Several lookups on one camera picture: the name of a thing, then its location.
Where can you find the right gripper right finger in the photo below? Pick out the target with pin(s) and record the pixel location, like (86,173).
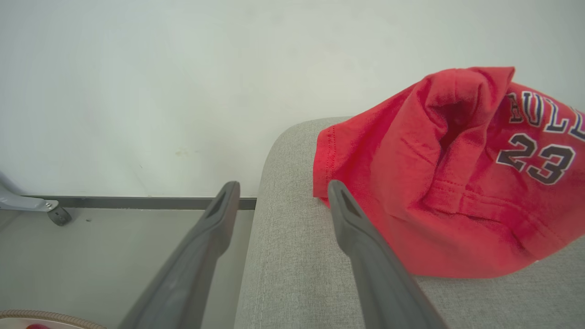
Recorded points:
(384,288)

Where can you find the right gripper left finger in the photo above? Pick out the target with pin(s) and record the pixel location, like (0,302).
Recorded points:
(187,283)

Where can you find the red jersey shirt number 23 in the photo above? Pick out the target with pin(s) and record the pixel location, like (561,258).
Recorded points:
(411,183)

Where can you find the grey fabric sofa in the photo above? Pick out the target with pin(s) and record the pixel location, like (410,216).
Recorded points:
(292,274)

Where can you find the beige plastic laundry basket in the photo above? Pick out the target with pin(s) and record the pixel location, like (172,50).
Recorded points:
(50,315)

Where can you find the black caster wheel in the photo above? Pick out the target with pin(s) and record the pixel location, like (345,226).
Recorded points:
(60,216)

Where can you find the grey metal frame leg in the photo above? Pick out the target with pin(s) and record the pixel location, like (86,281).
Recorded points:
(18,201)

